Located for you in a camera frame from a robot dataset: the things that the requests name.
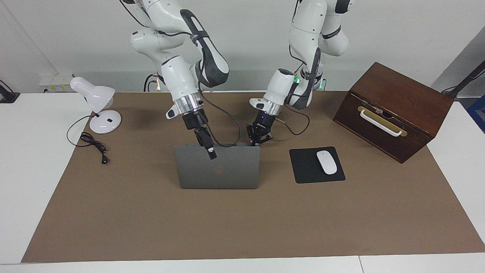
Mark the white computer mouse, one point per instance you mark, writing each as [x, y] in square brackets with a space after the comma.
[326, 162]

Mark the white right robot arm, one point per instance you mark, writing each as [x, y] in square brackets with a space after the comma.
[178, 76]

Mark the blue bin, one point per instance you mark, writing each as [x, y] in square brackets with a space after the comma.
[478, 113]

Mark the brown table mat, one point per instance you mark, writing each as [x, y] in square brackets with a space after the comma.
[242, 220]

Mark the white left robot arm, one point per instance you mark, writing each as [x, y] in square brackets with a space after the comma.
[307, 30]

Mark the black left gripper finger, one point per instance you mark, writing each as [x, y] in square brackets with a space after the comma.
[264, 138]
[251, 134]

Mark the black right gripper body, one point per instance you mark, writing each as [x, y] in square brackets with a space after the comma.
[195, 120]

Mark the dark brown wooden box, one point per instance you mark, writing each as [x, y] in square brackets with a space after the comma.
[382, 144]

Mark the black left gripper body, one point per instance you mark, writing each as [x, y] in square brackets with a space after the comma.
[263, 122]

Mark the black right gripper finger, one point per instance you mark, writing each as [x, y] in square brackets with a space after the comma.
[210, 146]
[199, 138]

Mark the silver laptop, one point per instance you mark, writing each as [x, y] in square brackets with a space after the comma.
[227, 174]

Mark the white desk lamp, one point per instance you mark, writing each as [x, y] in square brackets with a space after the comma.
[99, 96]

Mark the black mouse pad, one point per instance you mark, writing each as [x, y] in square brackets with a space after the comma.
[303, 167]

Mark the black clamp mount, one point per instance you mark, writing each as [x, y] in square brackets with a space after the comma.
[7, 94]

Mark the white power strip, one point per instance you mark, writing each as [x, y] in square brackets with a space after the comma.
[57, 81]

